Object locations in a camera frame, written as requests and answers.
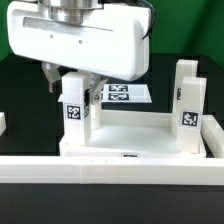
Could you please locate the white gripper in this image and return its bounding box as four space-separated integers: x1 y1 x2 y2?
7 1 151 105

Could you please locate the white desk tabletop tray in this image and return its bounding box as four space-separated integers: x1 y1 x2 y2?
59 110 206 158

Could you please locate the white fiducial marker sheet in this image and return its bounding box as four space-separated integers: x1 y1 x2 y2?
57 83 153 104

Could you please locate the white fence left bar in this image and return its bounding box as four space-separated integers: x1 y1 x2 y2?
0 112 6 136

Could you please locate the white fence bar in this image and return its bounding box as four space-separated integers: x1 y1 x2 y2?
0 112 6 136
201 115 224 159
0 156 224 186

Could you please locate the white fence front bar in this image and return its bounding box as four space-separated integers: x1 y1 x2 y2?
0 156 224 186

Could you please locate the white fence right bar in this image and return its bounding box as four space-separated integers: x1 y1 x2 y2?
201 115 224 159

